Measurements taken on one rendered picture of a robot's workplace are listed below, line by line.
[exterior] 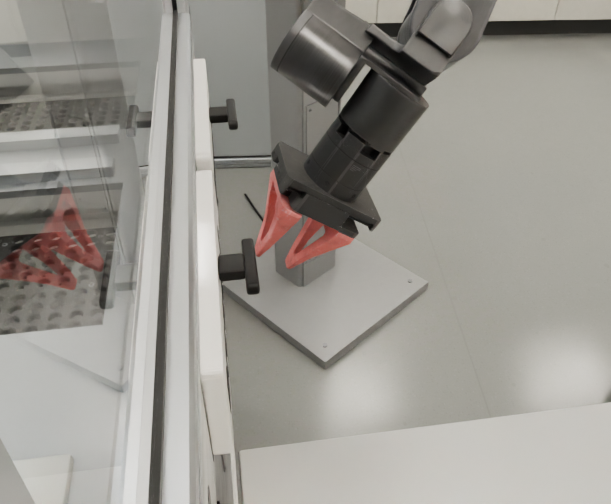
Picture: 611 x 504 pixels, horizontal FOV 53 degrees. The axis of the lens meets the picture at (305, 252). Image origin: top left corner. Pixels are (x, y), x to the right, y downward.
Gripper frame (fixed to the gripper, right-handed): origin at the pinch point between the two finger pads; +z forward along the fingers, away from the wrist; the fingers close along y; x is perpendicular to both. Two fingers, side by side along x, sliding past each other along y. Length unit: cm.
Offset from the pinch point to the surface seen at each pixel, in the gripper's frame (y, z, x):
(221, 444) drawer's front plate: 1.8, 9.6, 15.7
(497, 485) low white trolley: -22.8, 2.6, 18.8
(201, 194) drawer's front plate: 6.8, 1.8, -8.0
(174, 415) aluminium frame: 11.8, -1.9, 23.8
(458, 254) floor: -108, 35, -101
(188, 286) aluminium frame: 11.0, -2.6, 13.0
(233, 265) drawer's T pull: 3.8, 2.0, 1.8
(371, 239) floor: -87, 49, -113
